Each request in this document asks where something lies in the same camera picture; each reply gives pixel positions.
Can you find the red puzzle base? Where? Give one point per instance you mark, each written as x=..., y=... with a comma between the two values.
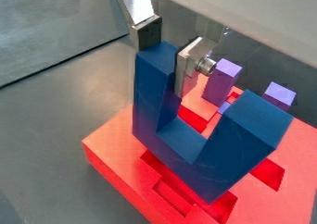
x=249, y=173

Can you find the wrist-2 gripper right finger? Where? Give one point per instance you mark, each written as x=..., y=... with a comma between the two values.
x=193, y=59

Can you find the wrist-2 gripper left finger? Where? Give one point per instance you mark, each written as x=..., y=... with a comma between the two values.
x=144, y=22

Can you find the blue U-shaped block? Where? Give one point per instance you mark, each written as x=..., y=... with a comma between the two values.
x=210, y=163

